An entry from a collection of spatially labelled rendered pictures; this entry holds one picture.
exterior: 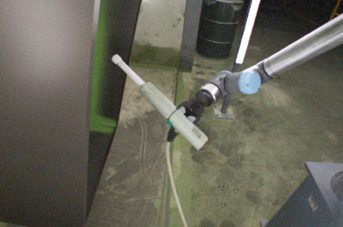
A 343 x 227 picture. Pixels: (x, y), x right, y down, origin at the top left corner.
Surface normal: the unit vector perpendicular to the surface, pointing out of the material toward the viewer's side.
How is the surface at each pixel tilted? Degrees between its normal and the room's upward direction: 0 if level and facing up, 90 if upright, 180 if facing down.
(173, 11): 90
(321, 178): 0
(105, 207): 0
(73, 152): 90
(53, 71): 90
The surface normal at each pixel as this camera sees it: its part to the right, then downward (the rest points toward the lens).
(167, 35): -0.02, 0.59
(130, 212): 0.11, -0.80
